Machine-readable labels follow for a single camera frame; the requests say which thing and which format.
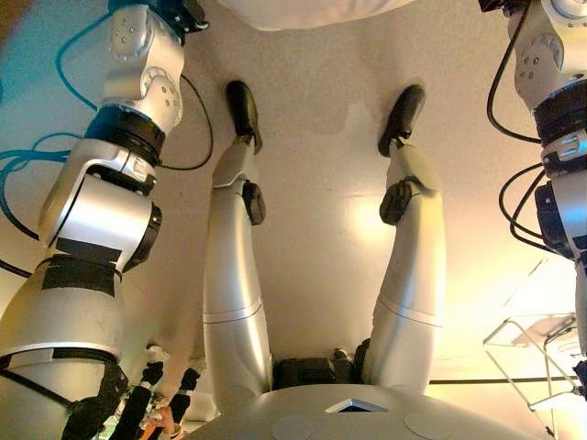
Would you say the black robot foot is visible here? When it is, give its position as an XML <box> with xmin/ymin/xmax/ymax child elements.
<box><xmin>226</xmin><ymin>81</ymin><xmax>263</xmax><ymax>155</ymax></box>
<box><xmin>378</xmin><ymin>84</ymin><xmax>426</xmax><ymax>157</ymax></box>

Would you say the white wire rack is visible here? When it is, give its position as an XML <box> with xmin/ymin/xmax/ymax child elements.
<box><xmin>482</xmin><ymin>256</ymin><xmax>587</xmax><ymax>436</ymax></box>

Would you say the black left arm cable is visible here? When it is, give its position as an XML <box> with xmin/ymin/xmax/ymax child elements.
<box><xmin>158</xmin><ymin>73</ymin><xmax>216</xmax><ymax>171</ymax></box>

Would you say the black right robot foot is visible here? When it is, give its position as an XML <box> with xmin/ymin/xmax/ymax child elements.
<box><xmin>378</xmin><ymin>84</ymin><xmax>426</xmax><ymax>157</ymax></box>

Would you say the silver robot torso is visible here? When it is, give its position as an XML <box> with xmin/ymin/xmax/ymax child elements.
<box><xmin>183</xmin><ymin>382</ymin><xmax>559</xmax><ymax>440</ymax></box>

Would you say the silver left robot leg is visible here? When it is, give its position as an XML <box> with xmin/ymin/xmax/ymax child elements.
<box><xmin>201</xmin><ymin>135</ymin><xmax>276</xmax><ymax>396</ymax></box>

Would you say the black robot waist block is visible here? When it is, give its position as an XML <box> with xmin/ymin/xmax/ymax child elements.
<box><xmin>273</xmin><ymin>350</ymin><xmax>368</xmax><ymax>391</ymax></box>

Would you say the black left robot foot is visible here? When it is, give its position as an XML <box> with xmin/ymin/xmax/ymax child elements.
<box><xmin>226</xmin><ymin>81</ymin><xmax>263</xmax><ymax>155</ymax></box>

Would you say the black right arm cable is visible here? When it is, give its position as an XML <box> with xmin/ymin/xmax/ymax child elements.
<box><xmin>486</xmin><ymin>8</ymin><xmax>577</xmax><ymax>260</ymax></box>

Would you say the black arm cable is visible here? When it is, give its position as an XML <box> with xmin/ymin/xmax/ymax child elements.
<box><xmin>158</xmin><ymin>73</ymin><xmax>216</xmax><ymax>171</ymax></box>
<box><xmin>486</xmin><ymin>8</ymin><xmax>577</xmax><ymax>260</ymax></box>

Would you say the silver robot leg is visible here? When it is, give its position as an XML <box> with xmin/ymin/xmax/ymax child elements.
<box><xmin>361</xmin><ymin>137</ymin><xmax>447</xmax><ymax>396</ymax></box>
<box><xmin>201</xmin><ymin>135</ymin><xmax>276</xmax><ymax>396</ymax></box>

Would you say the blue cable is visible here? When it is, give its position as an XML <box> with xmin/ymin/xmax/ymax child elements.
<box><xmin>0</xmin><ymin>11</ymin><xmax>118</xmax><ymax>242</ymax></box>

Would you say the silver right robot leg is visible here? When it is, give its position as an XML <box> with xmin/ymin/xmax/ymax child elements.
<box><xmin>361</xmin><ymin>137</ymin><xmax>447</xmax><ymax>396</ymax></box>

